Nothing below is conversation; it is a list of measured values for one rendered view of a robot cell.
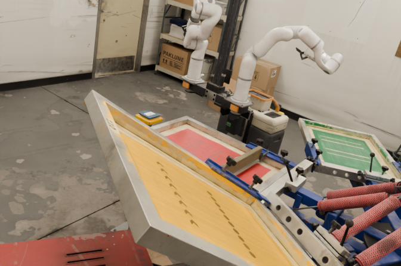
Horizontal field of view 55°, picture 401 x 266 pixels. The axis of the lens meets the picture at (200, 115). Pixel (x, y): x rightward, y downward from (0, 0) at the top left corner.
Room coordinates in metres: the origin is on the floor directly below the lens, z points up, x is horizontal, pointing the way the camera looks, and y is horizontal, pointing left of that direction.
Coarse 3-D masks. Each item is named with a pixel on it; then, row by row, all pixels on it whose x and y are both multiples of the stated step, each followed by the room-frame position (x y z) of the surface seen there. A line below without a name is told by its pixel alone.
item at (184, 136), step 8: (168, 136) 2.06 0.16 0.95; (176, 136) 2.09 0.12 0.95; (184, 136) 2.11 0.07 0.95; (192, 136) 2.13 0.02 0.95; (200, 136) 2.16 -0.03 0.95; (216, 144) 2.09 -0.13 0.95; (232, 152) 2.03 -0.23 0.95; (216, 160) 1.88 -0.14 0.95; (224, 160) 1.90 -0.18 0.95; (248, 168) 1.87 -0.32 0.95; (256, 168) 1.89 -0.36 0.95; (264, 168) 1.91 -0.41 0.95; (248, 176) 1.79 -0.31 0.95
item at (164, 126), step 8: (176, 120) 2.24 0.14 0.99; (184, 120) 2.28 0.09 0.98; (192, 120) 2.29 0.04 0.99; (152, 128) 2.05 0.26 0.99; (160, 128) 2.08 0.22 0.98; (168, 128) 2.15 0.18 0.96; (200, 128) 2.24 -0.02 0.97; (208, 128) 2.22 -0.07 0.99; (216, 136) 2.18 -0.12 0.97; (224, 136) 2.15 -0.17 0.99; (232, 144) 2.11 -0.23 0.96; (240, 144) 2.08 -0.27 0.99; (264, 160) 1.99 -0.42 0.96; (272, 160) 1.97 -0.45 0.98; (280, 168) 1.94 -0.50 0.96; (272, 176) 1.78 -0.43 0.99; (280, 176) 1.79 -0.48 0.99; (264, 184) 1.67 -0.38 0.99
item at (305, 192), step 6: (288, 192) 1.61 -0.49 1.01; (300, 192) 1.58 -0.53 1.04; (306, 192) 1.59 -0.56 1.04; (312, 192) 1.60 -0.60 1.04; (294, 198) 1.59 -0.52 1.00; (306, 198) 1.56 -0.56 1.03; (312, 198) 1.55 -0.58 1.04; (318, 198) 1.56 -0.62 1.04; (306, 204) 1.56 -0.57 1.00; (312, 204) 1.54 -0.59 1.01
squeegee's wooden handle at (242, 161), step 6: (252, 150) 1.88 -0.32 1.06; (258, 150) 1.91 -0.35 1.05; (240, 156) 1.78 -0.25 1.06; (246, 156) 1.80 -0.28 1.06; (252, 156) 1.86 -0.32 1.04; (258, 156) 1.93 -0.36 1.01; (240, 162) 1.75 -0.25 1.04; (246, 162) 1.81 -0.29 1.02; (228, 168) 1.65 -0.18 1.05; (234, 168) 1.70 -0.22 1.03; (240, 168) 1.77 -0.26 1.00
